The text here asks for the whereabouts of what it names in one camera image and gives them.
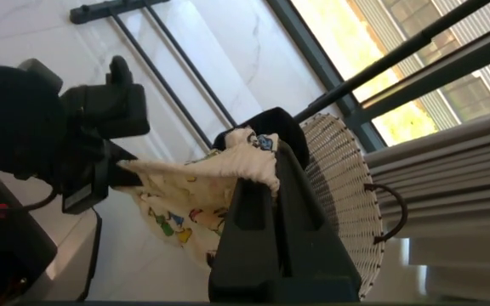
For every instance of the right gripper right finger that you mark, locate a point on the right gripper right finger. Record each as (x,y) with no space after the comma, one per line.
(317,263)

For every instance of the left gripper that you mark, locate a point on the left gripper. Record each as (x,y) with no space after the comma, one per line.
(83,170)

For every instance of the cream printed garment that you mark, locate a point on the cream printed garment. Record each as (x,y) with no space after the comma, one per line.
(223,165)

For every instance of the window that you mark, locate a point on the window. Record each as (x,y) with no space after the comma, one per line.
(309,47)

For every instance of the black garment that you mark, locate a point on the black garment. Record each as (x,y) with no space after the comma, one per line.
(279,123)

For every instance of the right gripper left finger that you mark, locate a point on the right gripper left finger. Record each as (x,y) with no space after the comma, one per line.
(245,263)

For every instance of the black clothes rack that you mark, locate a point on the black clothes rack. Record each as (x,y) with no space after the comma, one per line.
(100,10)

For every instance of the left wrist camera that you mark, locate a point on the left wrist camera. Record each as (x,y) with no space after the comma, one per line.
(113,110)

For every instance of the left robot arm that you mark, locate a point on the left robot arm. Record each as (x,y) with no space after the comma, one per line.
(11,119)

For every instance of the beige curtain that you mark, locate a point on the beige curtain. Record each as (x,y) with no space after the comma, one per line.
(440,170)

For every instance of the white laundry basket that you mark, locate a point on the white laundry basket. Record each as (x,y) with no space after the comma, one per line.
(338,178)

